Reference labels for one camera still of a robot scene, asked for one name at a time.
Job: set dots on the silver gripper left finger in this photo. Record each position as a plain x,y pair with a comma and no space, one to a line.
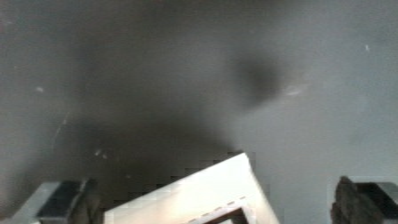
63,204

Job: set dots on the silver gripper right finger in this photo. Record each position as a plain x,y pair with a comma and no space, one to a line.
365,202

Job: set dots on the white sheet with fiducial markers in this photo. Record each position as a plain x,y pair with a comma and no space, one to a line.
216,197

